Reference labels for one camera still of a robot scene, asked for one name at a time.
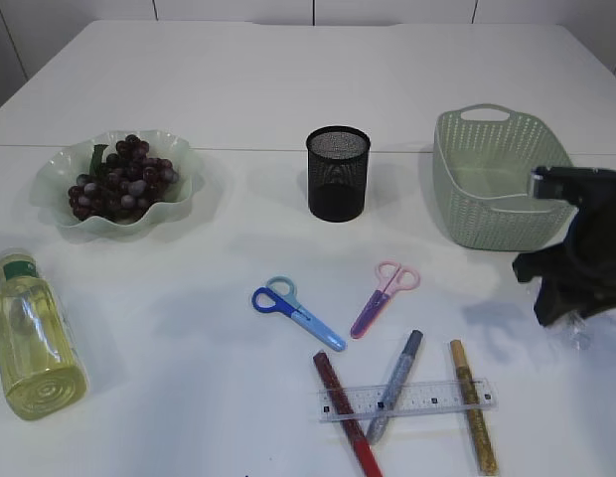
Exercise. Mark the silver glitter pen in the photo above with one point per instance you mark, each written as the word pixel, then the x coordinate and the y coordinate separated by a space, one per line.
pixel 377 426

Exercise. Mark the purple artificial grape bunch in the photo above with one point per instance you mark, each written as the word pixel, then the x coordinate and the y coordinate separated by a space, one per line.
pixel 121 186

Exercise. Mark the red glitter pen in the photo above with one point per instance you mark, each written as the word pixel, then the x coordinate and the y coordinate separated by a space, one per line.
pixel 352 428

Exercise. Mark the pale green wavy plate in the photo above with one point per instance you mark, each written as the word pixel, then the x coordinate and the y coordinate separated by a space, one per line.
pixel 50 187

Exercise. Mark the clear plastic ruler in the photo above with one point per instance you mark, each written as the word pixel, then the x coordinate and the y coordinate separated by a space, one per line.
pixel 415 399

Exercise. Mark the gold glitter pen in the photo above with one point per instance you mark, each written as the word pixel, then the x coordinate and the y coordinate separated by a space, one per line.
pixel 485 455

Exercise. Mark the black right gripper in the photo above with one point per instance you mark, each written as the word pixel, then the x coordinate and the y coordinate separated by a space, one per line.
pixel 590 244

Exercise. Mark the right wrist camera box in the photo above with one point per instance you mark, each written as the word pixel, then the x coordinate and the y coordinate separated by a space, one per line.
pixel 588 187

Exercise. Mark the clear plastic sheet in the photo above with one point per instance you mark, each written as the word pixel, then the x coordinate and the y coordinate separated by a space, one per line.
pixel 576 333

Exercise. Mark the blue scissors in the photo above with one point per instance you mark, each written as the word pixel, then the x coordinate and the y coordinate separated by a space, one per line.
pixel 279 295

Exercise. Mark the green woven plastic basket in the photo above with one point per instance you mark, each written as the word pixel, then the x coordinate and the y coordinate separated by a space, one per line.
pixel 481 179

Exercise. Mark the black mesh pen holder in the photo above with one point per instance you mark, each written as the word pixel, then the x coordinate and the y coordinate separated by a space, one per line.
pixel 337 172

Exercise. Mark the pink scissors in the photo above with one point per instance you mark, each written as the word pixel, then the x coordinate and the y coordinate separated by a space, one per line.
pixel 393 277

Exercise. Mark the yellow tea bottle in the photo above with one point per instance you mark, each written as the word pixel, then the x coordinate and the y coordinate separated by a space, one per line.
pixel 40 370

